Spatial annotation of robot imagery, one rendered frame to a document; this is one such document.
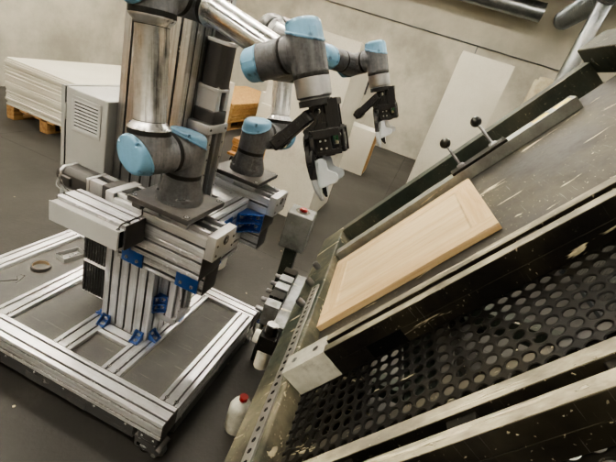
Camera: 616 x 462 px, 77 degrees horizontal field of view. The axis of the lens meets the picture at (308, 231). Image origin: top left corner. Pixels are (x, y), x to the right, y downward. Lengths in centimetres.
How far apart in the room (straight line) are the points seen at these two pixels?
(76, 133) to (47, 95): 322
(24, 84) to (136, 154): 403
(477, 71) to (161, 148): 430
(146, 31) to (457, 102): 427
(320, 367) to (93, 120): 117
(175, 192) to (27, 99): 396
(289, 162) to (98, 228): 273
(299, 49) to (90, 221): 84
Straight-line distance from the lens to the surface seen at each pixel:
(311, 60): 82
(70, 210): 140
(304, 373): 93
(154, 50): 113
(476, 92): 505
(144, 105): 114
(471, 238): 101
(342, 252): 155
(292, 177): 386
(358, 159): 641
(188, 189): 127
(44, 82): 491
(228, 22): 112
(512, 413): 51
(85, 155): 169
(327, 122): 83
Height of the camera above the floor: 159
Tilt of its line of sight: 25 degrees down
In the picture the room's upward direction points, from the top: 18 degrees clockwise
